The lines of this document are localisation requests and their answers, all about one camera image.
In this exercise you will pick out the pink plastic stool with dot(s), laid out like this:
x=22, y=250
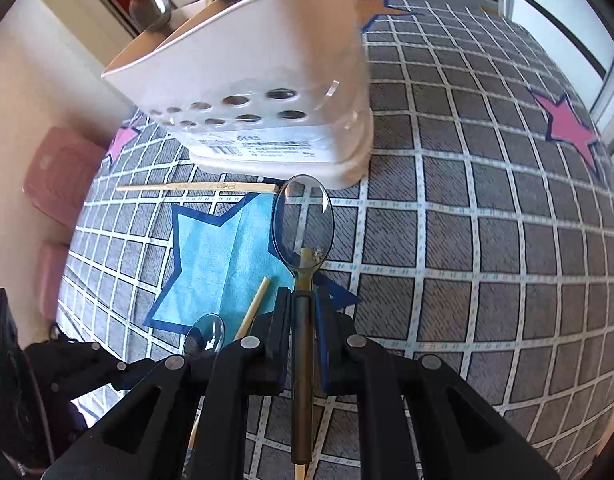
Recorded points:
x=62, y=175

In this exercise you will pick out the white sliding door frame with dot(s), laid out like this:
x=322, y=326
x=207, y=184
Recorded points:
x=612, y=100

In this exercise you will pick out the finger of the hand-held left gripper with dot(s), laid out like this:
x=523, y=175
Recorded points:
x=87, y=365

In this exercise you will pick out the beige plastic utensil holder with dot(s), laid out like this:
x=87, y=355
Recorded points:
x=247, y=60

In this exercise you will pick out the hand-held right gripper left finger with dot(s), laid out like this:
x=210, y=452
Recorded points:
x=282, y=345

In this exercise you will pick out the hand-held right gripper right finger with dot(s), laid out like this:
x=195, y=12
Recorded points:
x=321, y=340

